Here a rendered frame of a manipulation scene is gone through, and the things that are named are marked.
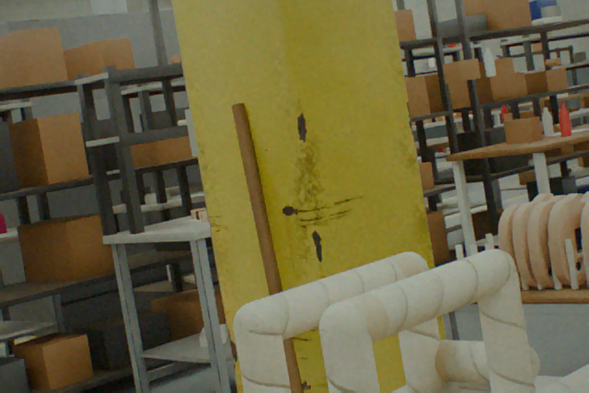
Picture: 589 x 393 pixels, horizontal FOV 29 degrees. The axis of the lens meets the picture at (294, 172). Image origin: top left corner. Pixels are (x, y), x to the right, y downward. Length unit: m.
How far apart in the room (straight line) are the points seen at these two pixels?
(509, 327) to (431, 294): 0.10
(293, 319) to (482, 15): 7.86
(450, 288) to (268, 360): 0.13
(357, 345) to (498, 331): 0.16
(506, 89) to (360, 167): 6.68
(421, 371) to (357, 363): 0.19
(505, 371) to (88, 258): 5.28
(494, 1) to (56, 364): 4.40
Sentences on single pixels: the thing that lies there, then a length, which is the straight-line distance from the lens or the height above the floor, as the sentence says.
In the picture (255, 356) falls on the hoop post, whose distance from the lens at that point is 0.76.
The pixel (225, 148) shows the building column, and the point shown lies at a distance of 1.92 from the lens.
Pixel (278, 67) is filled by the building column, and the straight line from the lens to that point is 1.79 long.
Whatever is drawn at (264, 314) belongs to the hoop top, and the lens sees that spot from 0.76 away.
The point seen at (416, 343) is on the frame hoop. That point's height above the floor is 1.14.
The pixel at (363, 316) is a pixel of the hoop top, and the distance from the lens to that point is 0.71.
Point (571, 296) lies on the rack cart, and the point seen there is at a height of 0.46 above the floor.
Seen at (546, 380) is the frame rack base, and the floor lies 1.10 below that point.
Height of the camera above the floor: 1.33
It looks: 3 degrees down
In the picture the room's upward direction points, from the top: 9 degrees counter-clockwise
